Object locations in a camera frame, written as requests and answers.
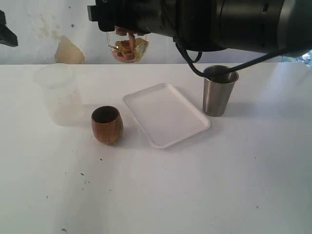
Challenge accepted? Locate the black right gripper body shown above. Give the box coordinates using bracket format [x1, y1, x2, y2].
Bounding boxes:
[87, 0, 176, 36]

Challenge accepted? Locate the clear plastic shaker cup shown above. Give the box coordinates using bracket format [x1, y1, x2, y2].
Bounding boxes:
[105, 30, 150, 63]

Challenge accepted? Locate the stainless steel cup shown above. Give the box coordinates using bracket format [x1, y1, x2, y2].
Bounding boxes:
[202, 65, 239, 117]

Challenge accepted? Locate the brown wooden cup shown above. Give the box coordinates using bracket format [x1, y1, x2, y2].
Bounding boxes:
[91, 106, 123, 145]

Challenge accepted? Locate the frosted plastic container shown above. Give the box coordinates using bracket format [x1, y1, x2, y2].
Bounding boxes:
[33, 63, 82, 126]

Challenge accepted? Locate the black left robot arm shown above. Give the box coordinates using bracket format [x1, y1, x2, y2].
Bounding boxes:
[0, 10, 19, 47]

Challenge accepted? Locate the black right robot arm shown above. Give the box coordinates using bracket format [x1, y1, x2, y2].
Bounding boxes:
[88, 0, 312, 56]

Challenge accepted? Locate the yellow lemon slice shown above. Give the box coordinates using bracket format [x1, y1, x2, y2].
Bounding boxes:
[135, 42, 149, 60]

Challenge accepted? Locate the white rectangular tray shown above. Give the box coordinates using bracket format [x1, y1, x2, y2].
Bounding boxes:
[123, 83, 211, 149]

